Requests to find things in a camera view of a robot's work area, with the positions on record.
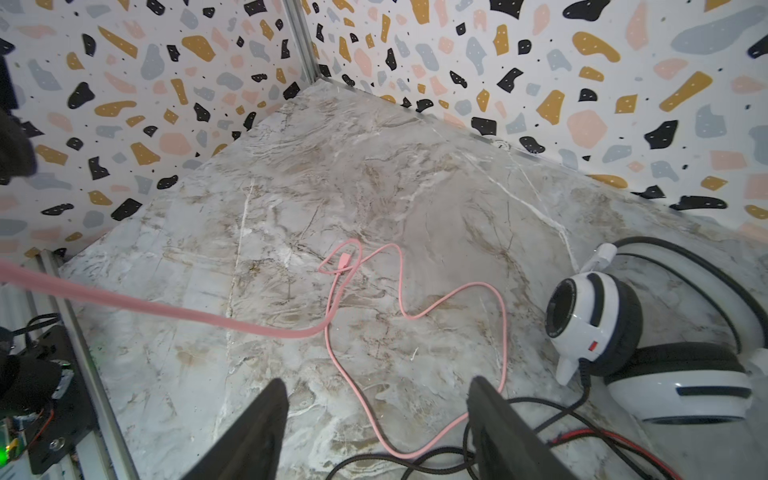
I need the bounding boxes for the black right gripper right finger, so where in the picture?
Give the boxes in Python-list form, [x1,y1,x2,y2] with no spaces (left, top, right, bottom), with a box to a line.
[467,376,575,480]

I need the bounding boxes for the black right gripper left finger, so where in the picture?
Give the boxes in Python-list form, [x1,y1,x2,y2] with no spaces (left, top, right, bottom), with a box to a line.
[183,378,289,480]

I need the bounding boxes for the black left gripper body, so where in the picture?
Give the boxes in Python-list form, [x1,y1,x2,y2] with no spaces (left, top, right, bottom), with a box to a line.
[0,56,38,180]

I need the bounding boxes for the pink headphone cable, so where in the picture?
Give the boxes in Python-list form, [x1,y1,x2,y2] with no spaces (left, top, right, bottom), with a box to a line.
[0,238,509,461]

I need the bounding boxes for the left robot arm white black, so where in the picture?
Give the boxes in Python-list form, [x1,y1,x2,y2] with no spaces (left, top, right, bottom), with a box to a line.
[1,60,62,415]

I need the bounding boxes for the white black headphones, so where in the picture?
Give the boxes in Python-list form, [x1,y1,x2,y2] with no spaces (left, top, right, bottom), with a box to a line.
[544,235,768,426]

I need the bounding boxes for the black headphone cable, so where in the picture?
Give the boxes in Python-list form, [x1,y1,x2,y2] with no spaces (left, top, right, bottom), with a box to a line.
[323,359,685,480]

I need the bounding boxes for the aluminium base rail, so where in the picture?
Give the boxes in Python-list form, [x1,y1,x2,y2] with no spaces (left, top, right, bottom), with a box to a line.
[1,280,138,479]

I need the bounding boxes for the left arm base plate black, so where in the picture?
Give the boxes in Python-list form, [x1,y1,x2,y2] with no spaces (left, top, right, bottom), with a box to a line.
[21,325,97,475]

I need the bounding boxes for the aluminium corner post left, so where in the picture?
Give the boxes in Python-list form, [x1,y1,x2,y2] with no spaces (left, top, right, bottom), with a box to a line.
[283,0,319,84]

